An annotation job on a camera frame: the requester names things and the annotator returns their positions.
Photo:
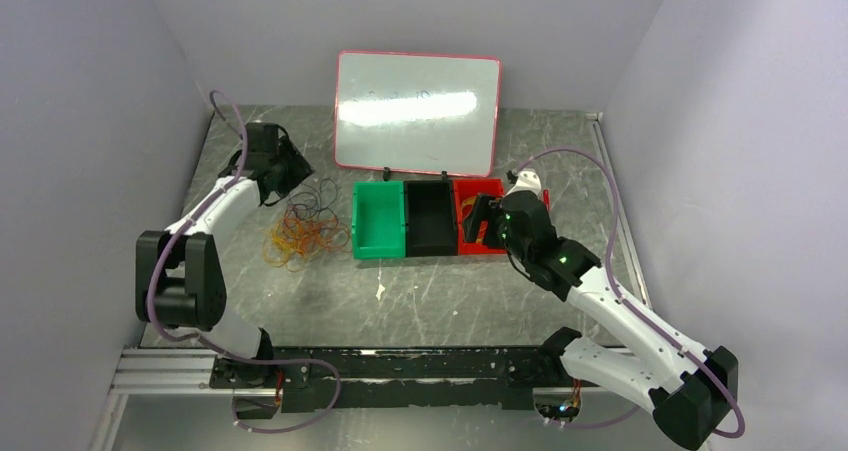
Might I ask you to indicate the black plastic bin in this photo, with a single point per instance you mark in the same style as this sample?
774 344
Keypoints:
431 222

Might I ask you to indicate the red plastic bin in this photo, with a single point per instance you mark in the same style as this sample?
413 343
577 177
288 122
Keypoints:
465 193

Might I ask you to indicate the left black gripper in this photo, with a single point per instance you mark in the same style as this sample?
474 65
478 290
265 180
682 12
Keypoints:
301 169

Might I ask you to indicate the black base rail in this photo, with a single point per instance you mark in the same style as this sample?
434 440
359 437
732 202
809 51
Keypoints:
310 378

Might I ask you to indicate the pink framed whiteboard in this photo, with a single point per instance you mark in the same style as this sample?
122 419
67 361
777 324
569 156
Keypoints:
416 113

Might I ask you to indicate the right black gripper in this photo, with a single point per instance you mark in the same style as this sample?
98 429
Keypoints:
485 208

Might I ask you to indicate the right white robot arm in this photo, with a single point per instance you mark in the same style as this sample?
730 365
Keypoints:
687 388

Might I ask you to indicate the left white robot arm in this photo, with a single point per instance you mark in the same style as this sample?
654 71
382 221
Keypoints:
180 288

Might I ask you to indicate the green plastic bin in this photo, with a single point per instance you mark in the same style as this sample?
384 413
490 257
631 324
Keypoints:
378 220

